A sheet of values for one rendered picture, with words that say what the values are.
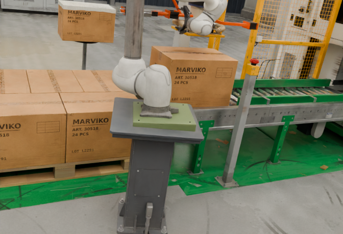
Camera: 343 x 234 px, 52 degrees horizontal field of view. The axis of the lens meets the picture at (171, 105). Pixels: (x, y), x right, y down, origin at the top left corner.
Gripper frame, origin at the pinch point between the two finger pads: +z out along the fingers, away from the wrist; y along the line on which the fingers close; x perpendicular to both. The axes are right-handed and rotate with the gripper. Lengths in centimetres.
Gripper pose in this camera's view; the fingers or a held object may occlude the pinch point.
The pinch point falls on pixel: (178, 18)
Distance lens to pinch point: 263.5
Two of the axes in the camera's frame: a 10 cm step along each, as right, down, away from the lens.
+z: -4.2, -3.8, 8.2
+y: -1.4, 9.3, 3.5
